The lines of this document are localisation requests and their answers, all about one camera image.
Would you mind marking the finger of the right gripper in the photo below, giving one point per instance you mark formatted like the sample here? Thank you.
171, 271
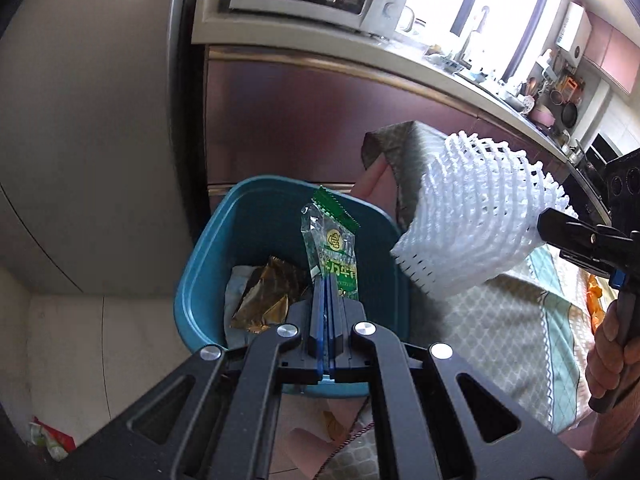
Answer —
565, 232

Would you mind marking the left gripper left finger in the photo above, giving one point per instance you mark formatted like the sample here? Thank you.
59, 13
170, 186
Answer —
316, 337

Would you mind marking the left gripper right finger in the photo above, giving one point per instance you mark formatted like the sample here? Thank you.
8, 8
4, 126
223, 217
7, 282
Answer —
337, 327

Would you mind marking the green clear snack wrapper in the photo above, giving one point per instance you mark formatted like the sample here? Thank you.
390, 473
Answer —
328, 232

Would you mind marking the white foam fruit net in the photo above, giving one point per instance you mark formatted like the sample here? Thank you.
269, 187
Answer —
476, 216

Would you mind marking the pink sleeved right forearm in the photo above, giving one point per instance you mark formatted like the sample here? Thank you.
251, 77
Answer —
609, 433

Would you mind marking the person's right hand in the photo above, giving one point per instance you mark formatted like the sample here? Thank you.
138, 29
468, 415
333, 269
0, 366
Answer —
611, 366

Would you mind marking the golden snack wrapper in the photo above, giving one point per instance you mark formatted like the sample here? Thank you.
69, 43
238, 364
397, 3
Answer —
270, 292

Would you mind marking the patterned tablecloth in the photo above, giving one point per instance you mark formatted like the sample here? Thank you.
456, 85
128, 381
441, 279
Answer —
527, 329

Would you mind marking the dark red base cabinets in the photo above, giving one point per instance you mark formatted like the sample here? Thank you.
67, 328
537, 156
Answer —
304, 116

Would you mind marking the white water heater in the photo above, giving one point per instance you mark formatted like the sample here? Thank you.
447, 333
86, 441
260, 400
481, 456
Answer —
574, 34

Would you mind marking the colourful packets on floor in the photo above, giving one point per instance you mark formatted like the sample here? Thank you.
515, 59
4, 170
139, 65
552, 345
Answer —
57, 444

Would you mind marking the pink wall cabinet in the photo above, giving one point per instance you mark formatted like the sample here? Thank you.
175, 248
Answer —
613, 53

